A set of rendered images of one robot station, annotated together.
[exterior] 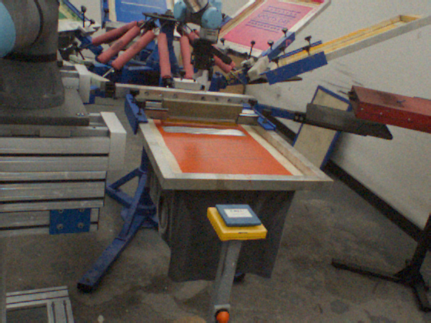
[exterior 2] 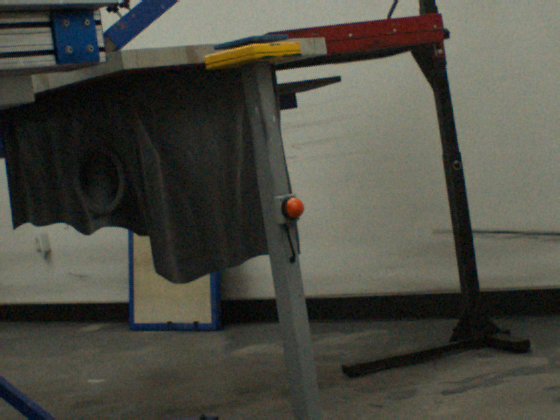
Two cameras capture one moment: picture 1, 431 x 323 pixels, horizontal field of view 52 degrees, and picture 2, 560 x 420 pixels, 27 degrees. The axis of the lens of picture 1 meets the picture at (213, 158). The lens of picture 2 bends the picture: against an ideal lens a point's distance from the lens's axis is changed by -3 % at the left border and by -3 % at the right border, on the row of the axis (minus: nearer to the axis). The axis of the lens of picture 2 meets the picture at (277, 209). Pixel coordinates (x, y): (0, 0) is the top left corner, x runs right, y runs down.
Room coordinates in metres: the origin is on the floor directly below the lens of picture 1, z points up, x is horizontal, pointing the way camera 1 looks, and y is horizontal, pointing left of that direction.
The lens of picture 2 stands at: (-0.94, 0.82, 0.77)
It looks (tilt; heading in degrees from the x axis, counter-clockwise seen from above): 3 degrees down; 336
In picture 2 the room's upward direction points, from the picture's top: 9 degrees counter-clockwise
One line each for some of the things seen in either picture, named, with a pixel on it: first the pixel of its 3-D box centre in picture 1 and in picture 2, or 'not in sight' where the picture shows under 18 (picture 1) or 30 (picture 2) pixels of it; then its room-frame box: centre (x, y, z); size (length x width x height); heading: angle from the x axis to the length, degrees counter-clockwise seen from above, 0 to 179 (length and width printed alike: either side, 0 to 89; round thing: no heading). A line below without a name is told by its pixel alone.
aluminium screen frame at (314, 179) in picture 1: (215, 139); (112, 81); (1.64, 0.01, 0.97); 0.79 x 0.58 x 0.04; 22
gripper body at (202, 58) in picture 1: (203, 54); not in sight; (1.83, 0.12, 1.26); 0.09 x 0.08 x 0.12; 112
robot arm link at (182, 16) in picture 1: (191, 12); not in sight; (1.75, 0.18, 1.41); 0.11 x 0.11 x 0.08; 36
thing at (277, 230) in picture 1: (229, 231); (215, 170); (1.37, -0.10, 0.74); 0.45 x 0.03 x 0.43; 112
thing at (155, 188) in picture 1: (167, 187); (75, 167); (1.52, 0.16, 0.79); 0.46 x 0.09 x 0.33; 22
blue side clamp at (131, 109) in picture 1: (135, 114); not in sight; (1.76, 0.35, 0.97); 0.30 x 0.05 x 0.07; 22
